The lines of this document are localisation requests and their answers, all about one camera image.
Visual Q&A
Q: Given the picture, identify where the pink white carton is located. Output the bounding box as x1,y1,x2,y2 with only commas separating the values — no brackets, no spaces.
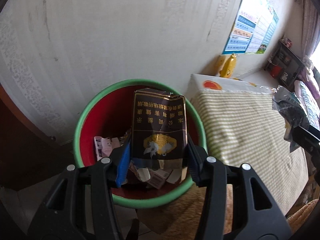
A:
94,136,120,161

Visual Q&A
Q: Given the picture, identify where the dark brown cigarette box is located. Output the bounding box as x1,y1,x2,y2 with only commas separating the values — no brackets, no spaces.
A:
131,88,187,179

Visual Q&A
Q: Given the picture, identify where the green red trash bin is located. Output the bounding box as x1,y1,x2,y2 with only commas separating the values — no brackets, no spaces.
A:
73,78,208,209

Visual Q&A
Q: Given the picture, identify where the bed with plaid quilt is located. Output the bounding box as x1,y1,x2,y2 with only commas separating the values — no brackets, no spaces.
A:
294,80,319,130

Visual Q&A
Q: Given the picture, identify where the dark metal shelf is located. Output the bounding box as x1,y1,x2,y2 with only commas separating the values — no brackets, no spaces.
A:
264,40,304,92

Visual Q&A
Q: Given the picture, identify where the yellow duck stool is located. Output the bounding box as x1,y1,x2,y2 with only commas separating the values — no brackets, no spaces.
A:
215,53,237,78

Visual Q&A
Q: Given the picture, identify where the green number chart poster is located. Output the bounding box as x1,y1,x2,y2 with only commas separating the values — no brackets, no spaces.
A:
256,11,279,54

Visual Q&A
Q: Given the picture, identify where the white chart poster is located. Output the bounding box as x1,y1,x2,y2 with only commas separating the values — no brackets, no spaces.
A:
238,0,274,54

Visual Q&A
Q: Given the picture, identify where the pinyin wall poster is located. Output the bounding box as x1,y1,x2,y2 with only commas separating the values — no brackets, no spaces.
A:
222,12,258,55

